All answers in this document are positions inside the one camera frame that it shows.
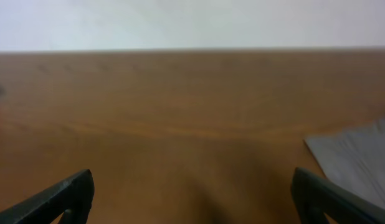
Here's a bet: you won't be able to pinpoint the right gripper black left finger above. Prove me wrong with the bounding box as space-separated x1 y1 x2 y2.
0 169 95 224

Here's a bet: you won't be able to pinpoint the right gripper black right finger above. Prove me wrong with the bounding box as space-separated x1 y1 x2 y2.
291 167 385 224

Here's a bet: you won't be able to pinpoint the grey shorts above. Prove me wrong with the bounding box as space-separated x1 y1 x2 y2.
305 118 385 209

